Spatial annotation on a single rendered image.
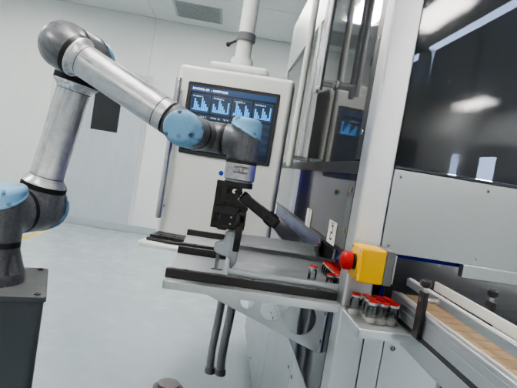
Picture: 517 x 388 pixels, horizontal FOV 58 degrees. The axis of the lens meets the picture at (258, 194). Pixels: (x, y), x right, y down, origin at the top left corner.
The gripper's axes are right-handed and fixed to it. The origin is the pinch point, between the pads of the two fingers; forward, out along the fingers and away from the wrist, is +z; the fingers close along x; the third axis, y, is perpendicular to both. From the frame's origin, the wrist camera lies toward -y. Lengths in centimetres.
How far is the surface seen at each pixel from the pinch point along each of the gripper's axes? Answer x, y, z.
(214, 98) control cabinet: -90, 15, -51
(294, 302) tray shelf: 11.0, -14.2, 4.5
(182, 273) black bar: 8.1, 11.5, 2.2
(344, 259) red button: 19.5, -21.3, -8.4
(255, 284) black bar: 8.1, -5.3, 2.3
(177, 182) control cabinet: -92, 25, -12
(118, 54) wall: -544, 172, -147
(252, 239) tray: -54, -8, 2
